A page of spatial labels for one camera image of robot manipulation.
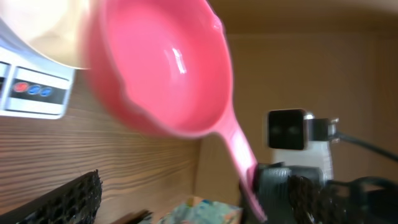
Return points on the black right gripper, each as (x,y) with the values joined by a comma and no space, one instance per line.
(287,194)

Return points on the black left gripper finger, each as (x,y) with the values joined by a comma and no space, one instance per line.
(75,202)

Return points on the pink plastic scoop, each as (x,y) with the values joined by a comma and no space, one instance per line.
(163,68)

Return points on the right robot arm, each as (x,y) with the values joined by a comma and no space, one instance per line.
(366,200)

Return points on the white digital kitchen scale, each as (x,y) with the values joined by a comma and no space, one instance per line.
(32,86)

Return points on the white round bowl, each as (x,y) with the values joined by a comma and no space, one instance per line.
(52,28)

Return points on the colourful box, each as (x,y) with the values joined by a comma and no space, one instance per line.
(196,210)

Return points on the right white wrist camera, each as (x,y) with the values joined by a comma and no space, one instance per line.
(298,138)

